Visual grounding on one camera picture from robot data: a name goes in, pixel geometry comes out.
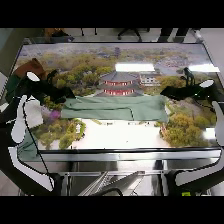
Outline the light green T-shirt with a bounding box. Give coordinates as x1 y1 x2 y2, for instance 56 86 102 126
60 94 170 124

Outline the brown garment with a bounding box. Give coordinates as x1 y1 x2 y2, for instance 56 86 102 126
14 57 48 81

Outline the black cable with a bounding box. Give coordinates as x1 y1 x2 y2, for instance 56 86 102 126
21 98 55 192
94 187 125 197

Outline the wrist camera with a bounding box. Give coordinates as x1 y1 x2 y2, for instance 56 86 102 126
46 68 60 86
181 66 196 88

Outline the silver frame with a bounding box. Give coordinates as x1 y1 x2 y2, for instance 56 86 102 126
33 149 224 197

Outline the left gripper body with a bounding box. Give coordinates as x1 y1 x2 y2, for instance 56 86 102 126
49 86 76 104

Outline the white garment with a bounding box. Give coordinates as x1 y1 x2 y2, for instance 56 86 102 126
24 99 45 130

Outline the black office chair base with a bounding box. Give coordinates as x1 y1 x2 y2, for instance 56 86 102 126
117 27 143 38

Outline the pale green garment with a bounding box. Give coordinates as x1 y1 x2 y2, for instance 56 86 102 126
16 132 41 162

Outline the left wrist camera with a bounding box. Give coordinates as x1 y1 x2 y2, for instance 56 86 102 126
46 68 60 86

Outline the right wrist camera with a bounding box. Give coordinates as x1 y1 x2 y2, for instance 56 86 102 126
181 66 196 88

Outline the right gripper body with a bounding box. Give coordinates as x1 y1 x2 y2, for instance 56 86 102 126
159 85 190 101

